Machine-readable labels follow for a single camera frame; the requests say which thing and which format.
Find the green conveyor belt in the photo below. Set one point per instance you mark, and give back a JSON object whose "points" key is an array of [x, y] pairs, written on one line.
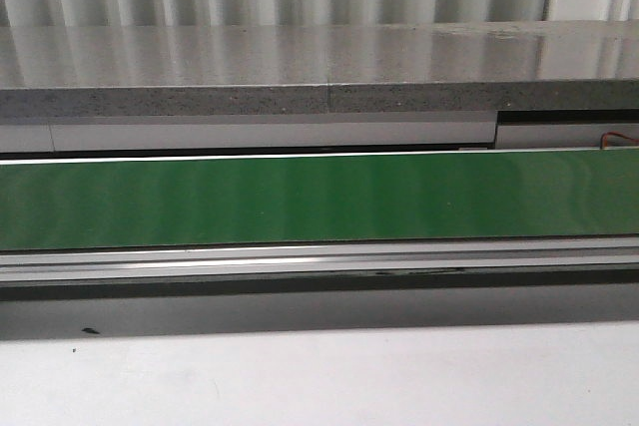
{"points": [[107, 203]]}

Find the white far conveyor rail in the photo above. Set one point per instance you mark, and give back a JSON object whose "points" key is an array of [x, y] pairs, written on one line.
{"points": [[249, 155]]}

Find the grey stone counter slab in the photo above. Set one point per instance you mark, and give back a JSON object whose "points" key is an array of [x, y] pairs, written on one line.
{"points": [[144, 71]]}

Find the aluminium conveyor side rail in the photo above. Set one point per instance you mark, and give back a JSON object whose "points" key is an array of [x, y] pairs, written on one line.
{"points": [[305, 259]]}

